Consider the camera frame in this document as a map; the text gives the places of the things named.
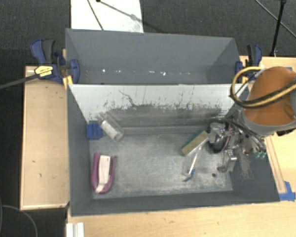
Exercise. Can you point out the blue ribbed block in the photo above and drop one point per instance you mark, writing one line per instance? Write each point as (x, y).
(93, 131)

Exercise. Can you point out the clear stick with blue tip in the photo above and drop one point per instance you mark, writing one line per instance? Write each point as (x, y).
(193, 165)

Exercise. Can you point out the green and yellow sponge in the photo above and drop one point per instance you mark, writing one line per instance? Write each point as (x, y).
(193, 142)

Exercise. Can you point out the clear glass jar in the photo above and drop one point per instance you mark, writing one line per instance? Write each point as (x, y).
(111, 130)

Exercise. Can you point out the black cylinder on white bracket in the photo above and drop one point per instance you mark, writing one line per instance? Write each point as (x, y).
(286, 132)

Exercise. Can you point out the purple and white stapler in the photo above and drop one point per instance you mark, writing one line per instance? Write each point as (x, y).
(102, 173)

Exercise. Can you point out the pale wood board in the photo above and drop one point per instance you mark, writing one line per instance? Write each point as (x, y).
(44, 137)

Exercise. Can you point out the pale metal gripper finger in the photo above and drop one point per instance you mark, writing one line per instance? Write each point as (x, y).
(198, 147)
(229, 160)

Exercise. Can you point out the grey metal bin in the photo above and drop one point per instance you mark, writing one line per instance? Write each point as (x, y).
(150, 58)

